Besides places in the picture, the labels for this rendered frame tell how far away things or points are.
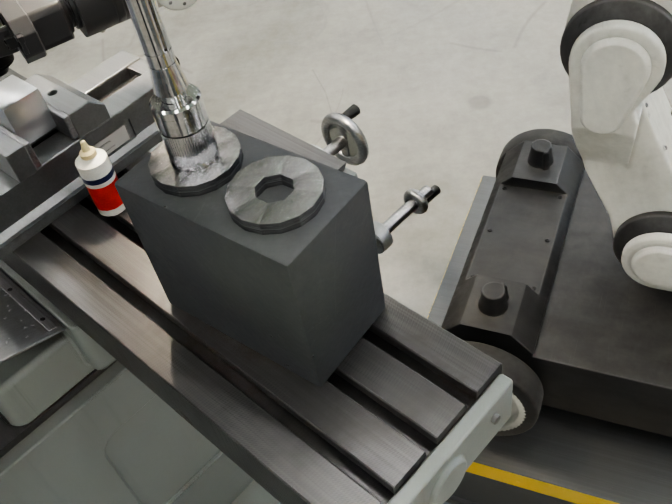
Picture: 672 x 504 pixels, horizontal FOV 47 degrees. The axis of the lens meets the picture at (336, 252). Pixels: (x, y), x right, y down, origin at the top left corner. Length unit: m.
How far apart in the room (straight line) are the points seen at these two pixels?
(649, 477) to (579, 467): 0.11
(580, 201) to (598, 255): 0.13
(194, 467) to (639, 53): 0.98
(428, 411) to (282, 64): 2.30
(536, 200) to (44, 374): 0.87
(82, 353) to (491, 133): 1.70
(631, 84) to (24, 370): 0.84
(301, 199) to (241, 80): 2.25
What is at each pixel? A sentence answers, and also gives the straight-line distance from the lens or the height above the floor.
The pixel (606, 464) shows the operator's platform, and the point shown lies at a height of 0.40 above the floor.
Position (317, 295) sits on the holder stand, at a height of 1.06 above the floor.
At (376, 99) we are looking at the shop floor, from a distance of 2.69.
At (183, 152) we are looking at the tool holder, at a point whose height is 1.16.
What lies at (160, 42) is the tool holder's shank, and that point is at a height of 1.26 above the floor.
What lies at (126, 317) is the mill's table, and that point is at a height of 0.93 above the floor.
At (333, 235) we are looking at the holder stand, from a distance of 0.68.
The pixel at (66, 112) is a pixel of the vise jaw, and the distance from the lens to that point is 1.05.
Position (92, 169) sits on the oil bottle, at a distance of 0.99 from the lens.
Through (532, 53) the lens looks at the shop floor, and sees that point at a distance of 2.87.
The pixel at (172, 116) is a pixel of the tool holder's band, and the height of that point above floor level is 1.20.
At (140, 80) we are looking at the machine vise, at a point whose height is 1.00.
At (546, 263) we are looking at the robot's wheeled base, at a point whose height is 0.59.
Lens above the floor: 1.59
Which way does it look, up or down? 47 degrees down
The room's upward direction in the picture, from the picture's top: 11 degrees counter-clockwise
